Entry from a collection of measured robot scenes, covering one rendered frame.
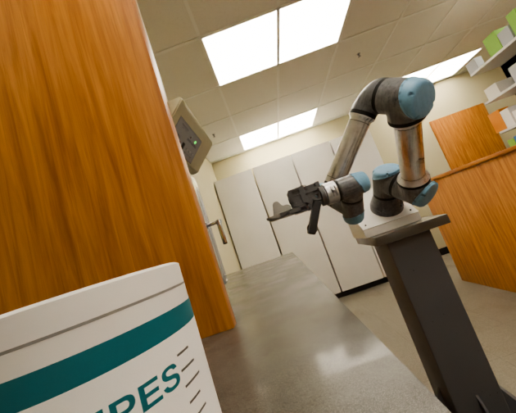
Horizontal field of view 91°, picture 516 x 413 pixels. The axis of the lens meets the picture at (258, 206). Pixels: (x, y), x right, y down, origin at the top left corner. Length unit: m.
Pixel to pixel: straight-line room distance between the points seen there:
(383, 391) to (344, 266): 3.60
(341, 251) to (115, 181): 3.44
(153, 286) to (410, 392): 0.20
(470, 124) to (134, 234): 5.29
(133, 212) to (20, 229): 0.27
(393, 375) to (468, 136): 5.19
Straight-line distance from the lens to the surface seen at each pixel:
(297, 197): 0.85
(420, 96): 0.95
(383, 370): 0.29
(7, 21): 1.01
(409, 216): 1.38
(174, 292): 0.18
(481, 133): 5.51
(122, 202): 0.63
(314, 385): 0.29
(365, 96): 1.02
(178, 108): 0.74
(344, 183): 0.88
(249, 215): 3.75
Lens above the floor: 1.08
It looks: 8 degrees up
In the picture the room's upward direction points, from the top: 19 degrees counter-clockwise
